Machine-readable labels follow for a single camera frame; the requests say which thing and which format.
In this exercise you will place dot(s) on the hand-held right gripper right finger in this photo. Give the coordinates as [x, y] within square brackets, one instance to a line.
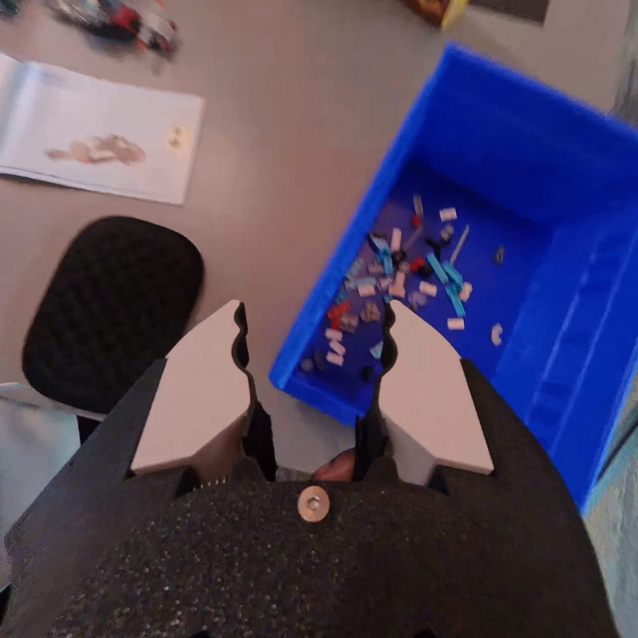
[428, 393]

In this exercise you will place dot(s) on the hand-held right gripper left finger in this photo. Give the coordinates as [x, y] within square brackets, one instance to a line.
[199, 393]

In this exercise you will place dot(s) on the pile of lego pieces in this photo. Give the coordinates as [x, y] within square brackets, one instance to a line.
[451, 274]

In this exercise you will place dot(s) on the blue plastic bin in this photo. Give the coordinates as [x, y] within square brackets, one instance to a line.
[498, 149]

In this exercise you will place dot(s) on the open lego instruction booklet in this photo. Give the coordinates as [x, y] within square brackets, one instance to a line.
[74, 109]

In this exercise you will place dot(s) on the grey partly built lego model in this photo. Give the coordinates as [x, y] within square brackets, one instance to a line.
[124, 22]

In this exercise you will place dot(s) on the person's pale clothing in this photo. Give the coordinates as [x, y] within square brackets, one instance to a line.
[30, 448]

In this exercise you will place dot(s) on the yellow brown cardboard box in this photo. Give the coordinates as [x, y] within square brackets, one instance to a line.
[448, 12]

